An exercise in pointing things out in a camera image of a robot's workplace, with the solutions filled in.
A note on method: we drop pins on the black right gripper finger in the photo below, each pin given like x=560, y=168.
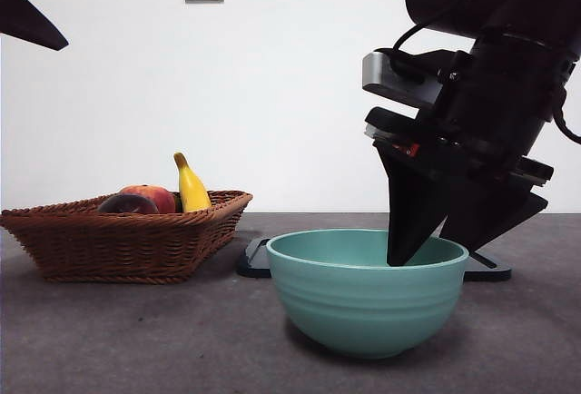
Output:
x=413, y=203
x=495, y=208

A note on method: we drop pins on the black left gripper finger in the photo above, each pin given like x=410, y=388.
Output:
x=22, y=22

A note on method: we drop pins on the teal ribbed bowl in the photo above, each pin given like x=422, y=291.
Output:
x=367, y=303

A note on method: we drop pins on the dark red plum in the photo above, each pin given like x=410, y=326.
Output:
x=127, y=205

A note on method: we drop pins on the dark rectangular tray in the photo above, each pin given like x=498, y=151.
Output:
x=254, y=262

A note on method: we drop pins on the yellow banana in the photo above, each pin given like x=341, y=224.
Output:
x=194, y=190

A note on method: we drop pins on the red orange peach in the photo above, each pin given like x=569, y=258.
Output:
x=161, y=199

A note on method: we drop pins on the brown wicker basket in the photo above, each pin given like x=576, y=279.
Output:
x=113, y=249

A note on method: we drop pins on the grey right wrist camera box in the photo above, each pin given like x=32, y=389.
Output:
x=386, y=71

